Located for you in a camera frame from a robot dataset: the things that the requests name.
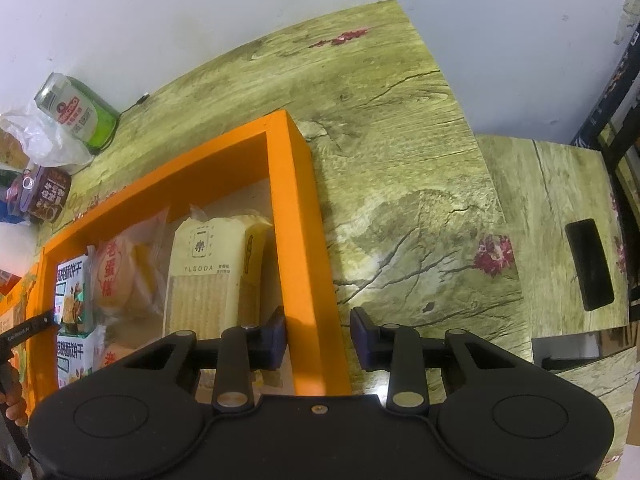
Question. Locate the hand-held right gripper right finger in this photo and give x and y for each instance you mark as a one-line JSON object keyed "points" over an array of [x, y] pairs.
{"points": [[362, 340]]}

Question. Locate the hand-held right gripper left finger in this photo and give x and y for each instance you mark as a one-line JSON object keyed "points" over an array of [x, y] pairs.
{"points": [[276, 340]]}

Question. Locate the orange cartoon box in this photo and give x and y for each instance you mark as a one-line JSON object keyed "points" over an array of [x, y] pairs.
{"points": [[30, 290]]}

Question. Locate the green white biscuit packet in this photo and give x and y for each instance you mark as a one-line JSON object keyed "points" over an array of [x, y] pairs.
{"points": [[75, 360], [75, 295]]}

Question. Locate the cream yellow cracker packet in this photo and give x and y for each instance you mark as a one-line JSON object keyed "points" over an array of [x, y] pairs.
{"points": [[210, 280]]}

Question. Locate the round cake clear packet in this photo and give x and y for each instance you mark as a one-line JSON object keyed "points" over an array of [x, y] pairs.
{"points": [[117, 275], [112, 357]]}

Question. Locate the orange cardboard box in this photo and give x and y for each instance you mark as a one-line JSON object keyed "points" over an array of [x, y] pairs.
{"points": [[295, 210]]}

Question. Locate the green wood-grain desktop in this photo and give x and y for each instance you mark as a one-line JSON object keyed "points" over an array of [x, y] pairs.
{"points": [[400, 160]]}

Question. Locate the person's left hand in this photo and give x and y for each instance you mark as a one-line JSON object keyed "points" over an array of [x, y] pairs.
{"points": [[17, 395]]}

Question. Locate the white paper cup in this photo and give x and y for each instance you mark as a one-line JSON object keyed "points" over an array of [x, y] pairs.
{"points": [[15, 250]]}

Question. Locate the purple-lid porridge can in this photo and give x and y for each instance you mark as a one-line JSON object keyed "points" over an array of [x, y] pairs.
{"points": [[45, 195]]}

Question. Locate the white plastic bag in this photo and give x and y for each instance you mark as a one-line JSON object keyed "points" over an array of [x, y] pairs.
{"points": [[45, 140]]}

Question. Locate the green beer can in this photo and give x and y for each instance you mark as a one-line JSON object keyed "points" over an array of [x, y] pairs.
{"points": [[75, 110]]}

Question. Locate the beige tape strip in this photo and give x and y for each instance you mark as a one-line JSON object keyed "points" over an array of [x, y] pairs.
{"points": [[624, 15]]}

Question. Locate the wood-grain chair black frame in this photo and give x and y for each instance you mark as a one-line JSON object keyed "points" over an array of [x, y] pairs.
{"points": [[550, 210]]}

